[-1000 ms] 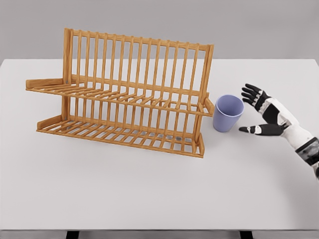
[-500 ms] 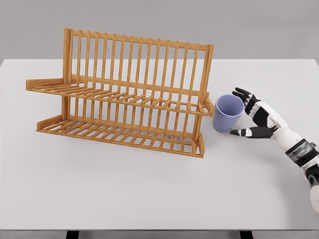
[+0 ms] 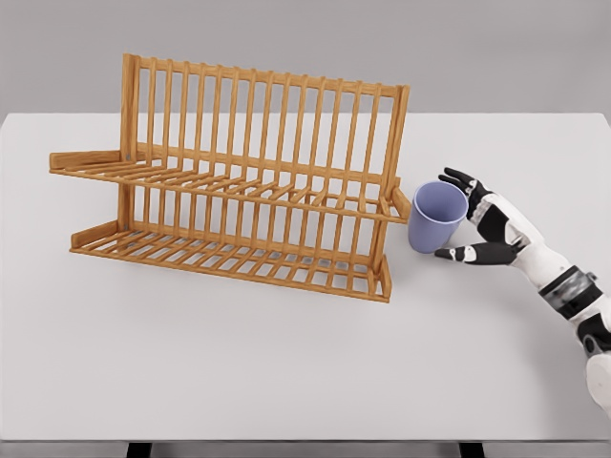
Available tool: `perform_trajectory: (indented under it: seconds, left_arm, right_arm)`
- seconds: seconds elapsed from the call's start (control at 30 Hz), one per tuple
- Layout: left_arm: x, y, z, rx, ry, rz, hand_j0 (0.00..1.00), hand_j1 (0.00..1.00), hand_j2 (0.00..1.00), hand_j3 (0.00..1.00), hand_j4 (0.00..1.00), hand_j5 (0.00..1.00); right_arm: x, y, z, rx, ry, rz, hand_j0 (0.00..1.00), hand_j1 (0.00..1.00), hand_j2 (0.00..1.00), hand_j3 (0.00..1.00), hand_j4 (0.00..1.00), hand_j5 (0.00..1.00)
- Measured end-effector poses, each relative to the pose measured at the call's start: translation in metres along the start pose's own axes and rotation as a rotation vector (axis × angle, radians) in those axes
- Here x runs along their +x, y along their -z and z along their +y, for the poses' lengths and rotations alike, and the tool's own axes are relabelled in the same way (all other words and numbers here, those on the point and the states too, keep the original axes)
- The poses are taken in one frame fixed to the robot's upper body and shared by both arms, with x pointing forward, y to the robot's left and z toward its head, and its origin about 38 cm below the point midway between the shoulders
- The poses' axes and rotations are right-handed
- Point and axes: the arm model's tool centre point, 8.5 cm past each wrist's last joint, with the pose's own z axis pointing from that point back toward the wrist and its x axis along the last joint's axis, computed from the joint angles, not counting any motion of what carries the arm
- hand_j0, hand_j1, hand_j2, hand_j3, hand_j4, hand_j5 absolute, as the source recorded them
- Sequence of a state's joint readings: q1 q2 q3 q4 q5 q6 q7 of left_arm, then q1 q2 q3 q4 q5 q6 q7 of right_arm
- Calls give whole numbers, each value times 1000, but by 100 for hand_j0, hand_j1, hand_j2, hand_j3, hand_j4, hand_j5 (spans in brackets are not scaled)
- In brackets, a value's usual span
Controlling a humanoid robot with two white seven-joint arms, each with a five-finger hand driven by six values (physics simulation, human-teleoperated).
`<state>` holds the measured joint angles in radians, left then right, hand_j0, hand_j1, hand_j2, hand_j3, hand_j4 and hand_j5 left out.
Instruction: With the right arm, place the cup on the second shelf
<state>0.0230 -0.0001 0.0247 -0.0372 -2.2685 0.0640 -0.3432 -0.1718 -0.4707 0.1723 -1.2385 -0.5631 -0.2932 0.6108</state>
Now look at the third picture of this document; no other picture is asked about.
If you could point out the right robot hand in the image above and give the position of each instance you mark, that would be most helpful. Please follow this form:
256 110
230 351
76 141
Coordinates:
496 220

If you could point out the lavender plastic cup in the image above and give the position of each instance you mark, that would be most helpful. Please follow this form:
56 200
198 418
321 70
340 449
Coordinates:
436 217

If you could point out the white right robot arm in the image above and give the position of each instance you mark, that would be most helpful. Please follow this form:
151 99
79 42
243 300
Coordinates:
575 291

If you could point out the two-tier wooden dish rack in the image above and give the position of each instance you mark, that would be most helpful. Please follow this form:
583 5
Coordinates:
238 191

